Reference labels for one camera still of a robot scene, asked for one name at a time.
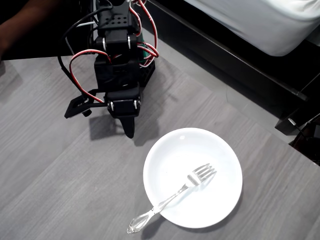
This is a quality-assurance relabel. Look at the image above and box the metal fork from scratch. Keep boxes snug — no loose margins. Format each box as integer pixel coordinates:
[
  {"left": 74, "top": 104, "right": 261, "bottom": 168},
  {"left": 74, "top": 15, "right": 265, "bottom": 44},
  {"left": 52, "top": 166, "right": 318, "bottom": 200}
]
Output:
[{"left": 126, "top": 163, "right": 218, "bottom": 235}]

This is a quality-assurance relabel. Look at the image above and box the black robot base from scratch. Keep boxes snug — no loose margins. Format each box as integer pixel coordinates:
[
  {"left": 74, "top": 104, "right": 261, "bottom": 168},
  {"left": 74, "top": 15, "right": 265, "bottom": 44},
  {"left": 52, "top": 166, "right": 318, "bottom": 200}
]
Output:
[{"left": 136, "top": 59, "right": 156, "bottom": 88}]

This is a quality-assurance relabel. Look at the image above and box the white round plate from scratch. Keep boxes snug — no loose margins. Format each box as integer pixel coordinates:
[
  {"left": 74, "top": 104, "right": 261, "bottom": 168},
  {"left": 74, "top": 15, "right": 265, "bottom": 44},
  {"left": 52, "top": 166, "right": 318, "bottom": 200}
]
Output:
[{"left": 142, "top": 127, "right": 243, "bottom": 229}]

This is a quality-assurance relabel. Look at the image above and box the white mattress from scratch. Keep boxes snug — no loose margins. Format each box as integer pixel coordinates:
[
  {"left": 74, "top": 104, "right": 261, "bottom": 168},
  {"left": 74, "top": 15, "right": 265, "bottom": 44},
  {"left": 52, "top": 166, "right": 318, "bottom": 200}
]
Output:
[{"left": 183, "top": 0, "right": 320, "bottom": 57}]

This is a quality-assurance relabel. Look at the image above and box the red white base servo wire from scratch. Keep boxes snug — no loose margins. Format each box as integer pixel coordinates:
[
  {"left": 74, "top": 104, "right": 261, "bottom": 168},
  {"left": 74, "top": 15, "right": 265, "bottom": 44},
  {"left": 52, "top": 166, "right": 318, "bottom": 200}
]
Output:
[{"left": 136, "top": 42, "right": 161, "bottom": 68}]

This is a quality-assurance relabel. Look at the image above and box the red white gripper servo wire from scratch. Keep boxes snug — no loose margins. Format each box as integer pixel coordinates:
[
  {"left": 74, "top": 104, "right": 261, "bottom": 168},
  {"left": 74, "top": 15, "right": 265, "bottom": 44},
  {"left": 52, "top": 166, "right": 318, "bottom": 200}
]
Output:
[{"left": 68, "top": 48, "right": 112, "bottom": 104}]

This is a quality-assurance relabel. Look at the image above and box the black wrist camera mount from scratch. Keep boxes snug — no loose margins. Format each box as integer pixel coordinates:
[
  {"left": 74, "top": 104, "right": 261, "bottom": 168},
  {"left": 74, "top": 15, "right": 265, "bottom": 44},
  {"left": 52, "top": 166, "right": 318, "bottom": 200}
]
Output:
[{"left": 64, "top": 88, "right": 109, "bottom": 120}]

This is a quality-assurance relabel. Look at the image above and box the long red white servo wire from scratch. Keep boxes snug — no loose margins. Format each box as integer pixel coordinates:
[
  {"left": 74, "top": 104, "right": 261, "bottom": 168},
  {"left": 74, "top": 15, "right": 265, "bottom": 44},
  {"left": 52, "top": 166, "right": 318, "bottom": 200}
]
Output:
[{"left": 128, "top": 0, "right": 161, "bottom": 60}]

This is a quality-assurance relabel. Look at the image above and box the black bed frame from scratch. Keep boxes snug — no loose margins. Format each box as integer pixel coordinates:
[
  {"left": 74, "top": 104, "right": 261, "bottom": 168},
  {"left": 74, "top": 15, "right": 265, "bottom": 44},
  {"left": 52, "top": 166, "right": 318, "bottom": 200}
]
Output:
[{"left": 147, "top": 0, "right": 320, "bottom": 137}]

